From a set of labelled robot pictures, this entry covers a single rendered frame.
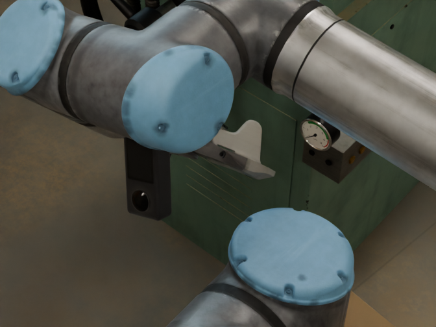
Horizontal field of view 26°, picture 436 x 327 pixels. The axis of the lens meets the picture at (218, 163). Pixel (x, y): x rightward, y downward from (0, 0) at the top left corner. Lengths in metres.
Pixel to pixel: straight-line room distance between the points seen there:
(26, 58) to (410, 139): 0.33
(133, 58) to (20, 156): 1.68
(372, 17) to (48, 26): 0.88
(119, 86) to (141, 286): 1.41
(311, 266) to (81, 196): 1.30
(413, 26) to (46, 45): 1.09
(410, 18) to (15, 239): 1.06
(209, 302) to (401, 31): 0.84
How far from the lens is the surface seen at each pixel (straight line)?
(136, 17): 1.48
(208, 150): 1.01
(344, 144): 1.59
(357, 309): 1.40
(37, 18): 0.84
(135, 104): 0.76
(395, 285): 2.18
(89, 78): 0.79
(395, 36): 1.75
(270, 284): 1.06
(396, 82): 0.80
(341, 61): 0.81
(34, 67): 0.82
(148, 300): 2.13
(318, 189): 1.81
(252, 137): 1.05
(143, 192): 1.00
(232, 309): 1.07
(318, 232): 1.13
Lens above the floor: 1.78
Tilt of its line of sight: 49 degrees down
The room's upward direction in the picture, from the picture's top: straight up
